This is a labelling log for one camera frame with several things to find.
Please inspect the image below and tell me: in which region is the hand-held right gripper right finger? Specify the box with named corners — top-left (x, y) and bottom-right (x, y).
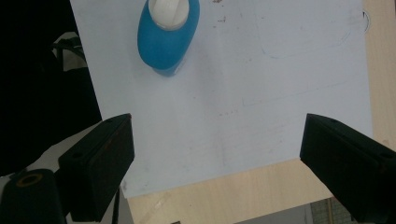
top-left (299, 113), bottom-right (396, 224)

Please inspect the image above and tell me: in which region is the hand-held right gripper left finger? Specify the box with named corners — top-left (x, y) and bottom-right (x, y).
top-left (58, 113), bottom-right (135, 223)

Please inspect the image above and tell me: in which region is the blue bottle with white cap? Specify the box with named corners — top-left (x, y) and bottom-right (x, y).
top-left (136, 0), bottom-right (201, 77)

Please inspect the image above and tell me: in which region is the grey ribbed floor mat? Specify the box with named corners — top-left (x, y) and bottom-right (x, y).
top-left (311, 196), bottom-right (354, 224)

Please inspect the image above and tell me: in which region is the white paper sheet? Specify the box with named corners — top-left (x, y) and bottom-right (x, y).
top-left (68, 0), bottom-right (374, 199)

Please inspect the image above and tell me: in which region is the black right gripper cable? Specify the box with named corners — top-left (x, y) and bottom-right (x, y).
top-left (111, 186), bottom-right (122, 224)

